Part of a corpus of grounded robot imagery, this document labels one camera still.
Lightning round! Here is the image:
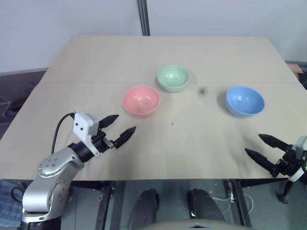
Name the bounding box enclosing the green plastic bowl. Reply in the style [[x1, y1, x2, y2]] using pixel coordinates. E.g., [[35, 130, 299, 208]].
[[156, 65, 190, 92]]

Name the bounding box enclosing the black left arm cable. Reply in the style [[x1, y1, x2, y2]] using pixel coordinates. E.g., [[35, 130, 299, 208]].
[[51, 112, 76, 154]]

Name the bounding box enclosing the brown cardboard box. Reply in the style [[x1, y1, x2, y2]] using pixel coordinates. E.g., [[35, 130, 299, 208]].
[[287, 61, 305, 75]]

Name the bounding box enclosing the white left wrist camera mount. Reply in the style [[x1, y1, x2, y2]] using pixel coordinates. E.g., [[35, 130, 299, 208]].
[[73, 112, 99, 158]]

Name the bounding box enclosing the red plastic bowl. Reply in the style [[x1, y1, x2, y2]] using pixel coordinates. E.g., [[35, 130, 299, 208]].
[[122, 85, 161, 118]]

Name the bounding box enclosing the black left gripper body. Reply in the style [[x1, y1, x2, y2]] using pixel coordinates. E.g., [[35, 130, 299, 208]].
[[92, 128, 118, 154]]

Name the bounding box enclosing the black table frame leg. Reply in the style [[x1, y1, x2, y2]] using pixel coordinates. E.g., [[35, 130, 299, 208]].
[[95, 181, 128, 230], [223, 179, 253, 228]]

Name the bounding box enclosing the aluminium profile post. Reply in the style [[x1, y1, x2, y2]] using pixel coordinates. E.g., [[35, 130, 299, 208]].
[[137, 0, 151, 36]]

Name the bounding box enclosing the black object under table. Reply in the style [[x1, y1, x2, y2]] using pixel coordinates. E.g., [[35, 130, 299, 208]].
[[275, 178, 293, 205]]

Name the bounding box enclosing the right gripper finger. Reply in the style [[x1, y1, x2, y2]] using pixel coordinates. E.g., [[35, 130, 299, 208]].
[[244, 148, 277, 173], [258, 134, 289, 152]]

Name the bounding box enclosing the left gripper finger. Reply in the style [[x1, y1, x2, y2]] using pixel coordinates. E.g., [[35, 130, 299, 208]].
[[98, 114, 120, 129], [114, 126, 137, 149]]

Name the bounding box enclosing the grey rounded robot body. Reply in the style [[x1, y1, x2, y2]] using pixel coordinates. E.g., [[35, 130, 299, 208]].
[[143, 216, 243, 230]]

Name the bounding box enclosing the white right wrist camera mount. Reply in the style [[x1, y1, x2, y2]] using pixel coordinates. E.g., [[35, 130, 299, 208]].
[[288, 135, 307, 183]]

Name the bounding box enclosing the blue plastic bowl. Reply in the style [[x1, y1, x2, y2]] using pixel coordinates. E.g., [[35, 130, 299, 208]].
[[225, 86, 265, 118]]

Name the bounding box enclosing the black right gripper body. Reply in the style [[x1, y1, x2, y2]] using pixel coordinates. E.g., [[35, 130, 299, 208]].
[[271, 144, 306, 178]]

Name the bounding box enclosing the white floor cable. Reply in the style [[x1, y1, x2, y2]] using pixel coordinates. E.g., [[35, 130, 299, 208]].
[[213, 194, 254, 214]]

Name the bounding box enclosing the blue checked cloth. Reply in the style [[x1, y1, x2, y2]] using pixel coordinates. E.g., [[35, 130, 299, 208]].
[[0, 179, 27, 228]]

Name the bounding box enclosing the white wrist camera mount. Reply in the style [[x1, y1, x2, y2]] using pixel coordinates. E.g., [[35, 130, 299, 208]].
[[73, 112, 99, 158], [288, 135, 307, 183]]

